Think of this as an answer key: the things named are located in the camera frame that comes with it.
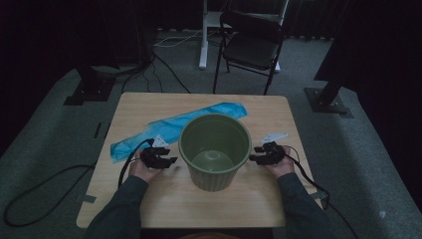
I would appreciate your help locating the grey tape piece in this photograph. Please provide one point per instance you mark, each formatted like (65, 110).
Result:
(319, 195)
(89, 199)

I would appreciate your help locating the black stand base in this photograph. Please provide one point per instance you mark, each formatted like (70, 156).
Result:
(326, 103)
(91, 91)

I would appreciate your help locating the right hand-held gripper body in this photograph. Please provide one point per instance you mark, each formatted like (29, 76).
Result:
(274, 154)

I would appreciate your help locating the black folding chair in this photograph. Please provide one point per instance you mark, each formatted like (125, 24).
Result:
(252, 49)

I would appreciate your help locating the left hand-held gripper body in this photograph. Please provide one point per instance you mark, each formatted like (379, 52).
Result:
(151, 158)

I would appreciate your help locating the green plastic bin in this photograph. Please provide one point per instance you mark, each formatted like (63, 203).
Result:
(212, 172)

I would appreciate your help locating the person's right hand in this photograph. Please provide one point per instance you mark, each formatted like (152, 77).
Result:
(282, 167)

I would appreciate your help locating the blue plastic bag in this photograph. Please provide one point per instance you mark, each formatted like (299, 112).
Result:
(166, 129)

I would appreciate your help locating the person's left hand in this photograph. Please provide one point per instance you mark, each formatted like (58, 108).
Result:
(142, 171)

